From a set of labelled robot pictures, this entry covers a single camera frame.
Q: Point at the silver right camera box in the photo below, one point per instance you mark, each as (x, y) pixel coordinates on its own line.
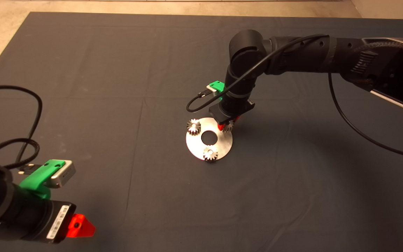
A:
(212, 90)

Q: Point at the round metal carrier plate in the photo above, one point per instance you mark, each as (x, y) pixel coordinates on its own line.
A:
(222, 143)

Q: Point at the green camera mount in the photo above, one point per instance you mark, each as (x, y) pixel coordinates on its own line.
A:
(37, 178)
(218, 85)

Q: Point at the green right camera mount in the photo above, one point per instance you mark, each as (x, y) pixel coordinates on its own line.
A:
(218, 85)

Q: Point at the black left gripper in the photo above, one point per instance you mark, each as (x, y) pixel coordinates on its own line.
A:
(44, 220)

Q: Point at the silver camera box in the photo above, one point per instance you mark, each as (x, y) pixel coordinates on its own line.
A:
(63, 175)
(212, 90)

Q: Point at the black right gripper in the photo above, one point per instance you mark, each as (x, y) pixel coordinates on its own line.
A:
(231, 110)

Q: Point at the steel planetary gear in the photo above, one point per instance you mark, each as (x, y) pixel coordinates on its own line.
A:
(193, 128)
(206, 154)
(228, 126)

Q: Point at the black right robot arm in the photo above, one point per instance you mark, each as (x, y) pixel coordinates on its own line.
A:
(317, 54)

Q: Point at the dark table cloth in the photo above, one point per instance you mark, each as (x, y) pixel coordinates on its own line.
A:
(117, 70)

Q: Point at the green left camera mount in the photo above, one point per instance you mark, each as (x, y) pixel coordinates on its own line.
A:
(37, 178)

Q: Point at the silver left camera box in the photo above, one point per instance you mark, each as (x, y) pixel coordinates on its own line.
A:
(63, 175)

